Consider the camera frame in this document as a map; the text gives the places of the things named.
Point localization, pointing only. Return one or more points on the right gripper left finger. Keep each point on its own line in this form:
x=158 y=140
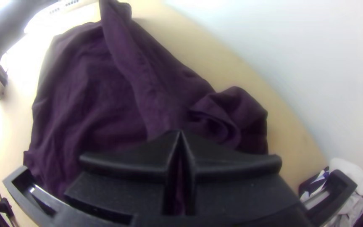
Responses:
x=118 y=186

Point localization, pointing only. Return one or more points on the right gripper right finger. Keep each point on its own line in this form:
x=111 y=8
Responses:
x=241 y=189

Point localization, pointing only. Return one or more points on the dark t-shirt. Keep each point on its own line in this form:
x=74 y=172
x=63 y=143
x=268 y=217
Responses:
x=93 y=101

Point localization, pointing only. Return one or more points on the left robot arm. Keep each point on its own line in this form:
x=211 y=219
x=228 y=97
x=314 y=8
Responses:
x=14 y=22

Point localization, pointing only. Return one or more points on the heap of mostly white clothes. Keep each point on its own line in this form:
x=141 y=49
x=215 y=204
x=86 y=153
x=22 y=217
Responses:
x=348 y=205

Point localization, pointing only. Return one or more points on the white laundry basket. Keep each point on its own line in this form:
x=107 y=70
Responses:
x=58 y=12

